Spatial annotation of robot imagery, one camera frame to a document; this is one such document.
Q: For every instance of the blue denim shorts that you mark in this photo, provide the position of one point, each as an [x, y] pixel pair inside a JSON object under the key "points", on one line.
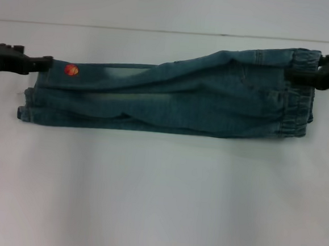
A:
{"points": [[183, 101]]}

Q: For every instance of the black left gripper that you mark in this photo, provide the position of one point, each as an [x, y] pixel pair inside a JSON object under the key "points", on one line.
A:
{"points": [[7, 59]]}

